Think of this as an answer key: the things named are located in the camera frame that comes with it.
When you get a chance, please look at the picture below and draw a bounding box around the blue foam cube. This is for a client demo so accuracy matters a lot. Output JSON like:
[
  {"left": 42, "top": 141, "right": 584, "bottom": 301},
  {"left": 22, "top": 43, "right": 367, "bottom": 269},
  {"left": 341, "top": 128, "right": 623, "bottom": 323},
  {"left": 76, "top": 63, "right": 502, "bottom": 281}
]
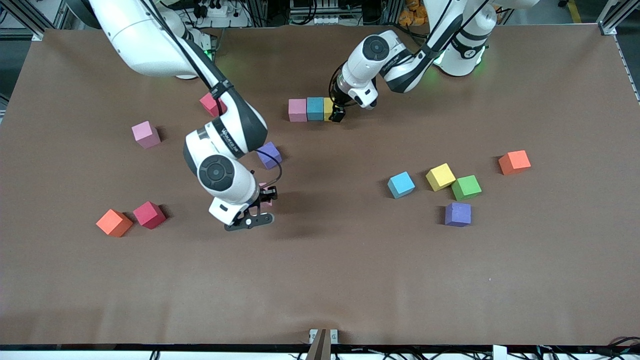
[
  {"left": 306, "top": 97, "right": 325, "bottom": 122},
  {"left": 386, "top": 170, "right": 416, "bottom": 200}
]

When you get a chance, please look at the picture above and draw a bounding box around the purple foam cube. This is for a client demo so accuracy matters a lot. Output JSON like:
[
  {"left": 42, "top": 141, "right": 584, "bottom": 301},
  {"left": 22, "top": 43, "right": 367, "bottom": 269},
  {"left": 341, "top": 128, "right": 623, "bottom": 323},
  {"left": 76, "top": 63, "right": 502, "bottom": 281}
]
[
  {"left": 259, "top": 141, "right": 283, "bottom": 170},
  {"left": 444, "top": 202, "right": 472, "bottom": 228}
]

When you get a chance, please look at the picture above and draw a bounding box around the crimson foam cube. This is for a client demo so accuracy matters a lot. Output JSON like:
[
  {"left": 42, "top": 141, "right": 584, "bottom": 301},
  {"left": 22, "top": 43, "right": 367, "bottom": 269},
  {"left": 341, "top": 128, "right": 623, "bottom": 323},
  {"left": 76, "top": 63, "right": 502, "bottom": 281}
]
[
  {"left": 199, "top": 91, "right": 228, "bottom": 119},
  {"left": 132, "top": 201, "right": 167, "bottom": 230}
]

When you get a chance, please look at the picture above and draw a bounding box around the white equipment box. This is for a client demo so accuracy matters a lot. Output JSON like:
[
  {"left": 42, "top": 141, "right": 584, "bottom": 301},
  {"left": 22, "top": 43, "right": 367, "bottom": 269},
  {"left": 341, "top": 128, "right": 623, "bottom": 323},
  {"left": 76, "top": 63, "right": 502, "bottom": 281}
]
[{"left": 289, "top": 0, "right": 351, "bottom": 26}]

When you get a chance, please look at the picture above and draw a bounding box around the orange snack bag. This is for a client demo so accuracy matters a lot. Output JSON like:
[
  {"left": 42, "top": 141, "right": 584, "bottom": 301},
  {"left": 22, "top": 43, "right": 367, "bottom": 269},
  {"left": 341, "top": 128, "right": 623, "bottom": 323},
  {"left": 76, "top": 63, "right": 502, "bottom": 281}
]
[{"left": 398, "top": 0, "right": 427, "bottom": 27}]

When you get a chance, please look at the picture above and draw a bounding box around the brown table mat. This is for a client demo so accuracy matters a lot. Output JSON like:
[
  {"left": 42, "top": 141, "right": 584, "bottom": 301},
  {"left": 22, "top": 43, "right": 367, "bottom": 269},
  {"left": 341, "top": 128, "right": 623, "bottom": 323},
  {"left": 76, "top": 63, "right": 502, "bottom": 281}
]
[{"left": 0, "top": 24, "right": 640, "bottom": 347}]

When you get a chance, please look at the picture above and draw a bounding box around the orange foam cube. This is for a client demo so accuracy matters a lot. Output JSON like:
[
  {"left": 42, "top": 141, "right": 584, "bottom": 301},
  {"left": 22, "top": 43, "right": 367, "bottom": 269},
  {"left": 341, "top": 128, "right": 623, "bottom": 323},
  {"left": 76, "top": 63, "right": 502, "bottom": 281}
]
[
  {"left": 498, "top": 150, "right": 532, "bottom": 176},
  {"left": 96, "top": 208, "right": 133, "bottom": 238}
]

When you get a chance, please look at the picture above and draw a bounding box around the green foam cube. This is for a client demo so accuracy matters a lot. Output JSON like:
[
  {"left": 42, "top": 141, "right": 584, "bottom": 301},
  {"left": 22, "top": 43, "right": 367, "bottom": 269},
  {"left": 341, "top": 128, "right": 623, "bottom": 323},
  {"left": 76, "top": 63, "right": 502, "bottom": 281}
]
[{"left": 451, "top": 175, "right": 483, "bottom": 202}]

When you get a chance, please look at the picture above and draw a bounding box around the white power strip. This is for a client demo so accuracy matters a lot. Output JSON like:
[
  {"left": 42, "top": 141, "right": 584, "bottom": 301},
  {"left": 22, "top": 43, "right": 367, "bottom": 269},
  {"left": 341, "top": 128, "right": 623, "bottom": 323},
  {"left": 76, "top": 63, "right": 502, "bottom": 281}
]
[{"left": 197, "top": 2, "right": 246, "bottom": 28}]

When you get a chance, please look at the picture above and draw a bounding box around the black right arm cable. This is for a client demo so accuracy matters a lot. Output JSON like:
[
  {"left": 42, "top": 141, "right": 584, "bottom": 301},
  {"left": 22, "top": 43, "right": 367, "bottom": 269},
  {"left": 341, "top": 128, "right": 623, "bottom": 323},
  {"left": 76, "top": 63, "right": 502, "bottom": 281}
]
[{"left": 142, "top": 0, "right": 284, "bottom": 188}]

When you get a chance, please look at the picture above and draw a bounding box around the silver camera pole bracket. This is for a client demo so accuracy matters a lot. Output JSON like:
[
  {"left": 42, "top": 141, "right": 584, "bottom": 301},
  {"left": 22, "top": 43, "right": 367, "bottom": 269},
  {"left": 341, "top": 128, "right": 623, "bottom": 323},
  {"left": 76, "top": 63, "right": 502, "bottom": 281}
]
[{"left": 308, "top": 328, "right": 339, "bottom": 346}]

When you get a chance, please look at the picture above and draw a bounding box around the aluminium frame rail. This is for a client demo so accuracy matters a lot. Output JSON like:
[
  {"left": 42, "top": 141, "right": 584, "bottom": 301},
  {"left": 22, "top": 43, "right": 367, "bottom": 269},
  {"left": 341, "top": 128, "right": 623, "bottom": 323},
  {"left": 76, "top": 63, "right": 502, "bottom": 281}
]
[{"left": 305, "top": 328, "right": 332, "bottom": 360}]

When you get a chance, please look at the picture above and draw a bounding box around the silver aluminium frame post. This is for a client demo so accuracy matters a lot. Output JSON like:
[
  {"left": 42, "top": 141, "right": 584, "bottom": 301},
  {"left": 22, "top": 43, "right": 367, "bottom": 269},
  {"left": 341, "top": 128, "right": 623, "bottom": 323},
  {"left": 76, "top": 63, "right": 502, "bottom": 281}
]
[
  {"left": 0, "top": 0, "right": 76, "bottom": 42},
  {"left": 596, "top": 0, "right": 640, "bottom": 37}
]

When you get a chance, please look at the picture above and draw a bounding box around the black cable bundle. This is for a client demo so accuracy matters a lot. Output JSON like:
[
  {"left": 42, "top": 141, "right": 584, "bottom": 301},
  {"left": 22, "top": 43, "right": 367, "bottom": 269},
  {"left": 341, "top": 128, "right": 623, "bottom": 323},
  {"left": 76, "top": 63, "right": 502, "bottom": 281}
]
[{"left": 530, "top": 336, "right": 640, "bottom": 360}]

